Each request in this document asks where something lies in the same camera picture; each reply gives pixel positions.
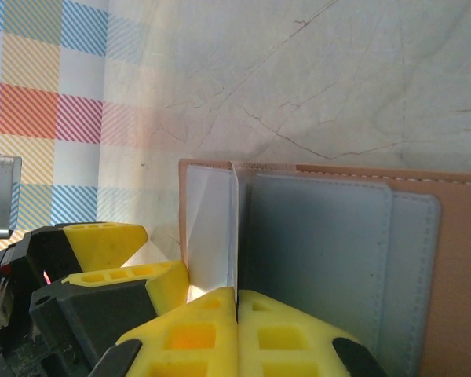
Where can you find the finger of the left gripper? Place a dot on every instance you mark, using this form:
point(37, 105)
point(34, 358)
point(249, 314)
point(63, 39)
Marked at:
point(102, 310)
point(102, 245)

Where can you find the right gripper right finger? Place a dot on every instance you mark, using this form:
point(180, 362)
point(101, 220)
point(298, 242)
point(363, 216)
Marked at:
point(290, 341)

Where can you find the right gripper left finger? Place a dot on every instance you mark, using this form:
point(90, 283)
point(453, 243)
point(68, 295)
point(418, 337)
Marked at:
point(188, 337)

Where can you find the grey metal object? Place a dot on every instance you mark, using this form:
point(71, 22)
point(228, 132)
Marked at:
point(0, 196)

